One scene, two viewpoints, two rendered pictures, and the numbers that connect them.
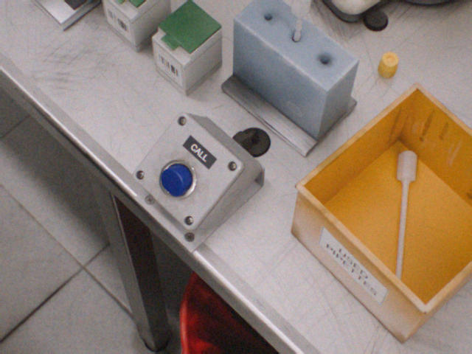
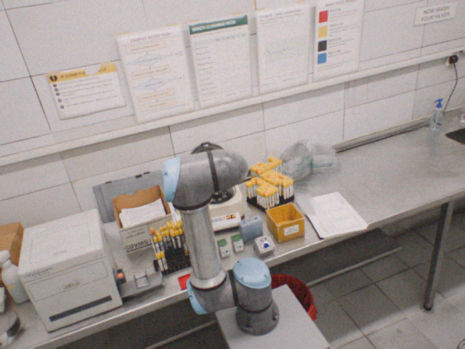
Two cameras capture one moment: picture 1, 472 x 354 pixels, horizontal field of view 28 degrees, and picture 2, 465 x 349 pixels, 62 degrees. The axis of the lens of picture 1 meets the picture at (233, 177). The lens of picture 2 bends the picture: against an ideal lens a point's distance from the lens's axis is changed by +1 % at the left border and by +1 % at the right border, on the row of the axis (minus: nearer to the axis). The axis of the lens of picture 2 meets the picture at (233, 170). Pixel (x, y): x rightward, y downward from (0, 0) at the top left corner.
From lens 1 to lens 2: 1.26 m
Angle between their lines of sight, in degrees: 51
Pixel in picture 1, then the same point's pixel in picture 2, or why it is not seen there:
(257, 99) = (251, 240)
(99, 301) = not seen: outside the picture
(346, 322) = (298, 241)
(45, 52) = not seen: hidden behind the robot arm
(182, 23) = (235, 238)
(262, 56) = (248, 227)
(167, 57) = (238, 244)
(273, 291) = (288, 248)
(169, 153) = (261, 244)
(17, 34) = not seen: hidden behind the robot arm
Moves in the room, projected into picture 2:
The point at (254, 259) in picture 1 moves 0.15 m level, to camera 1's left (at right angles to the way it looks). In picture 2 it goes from (281, 249) to (269, 273)
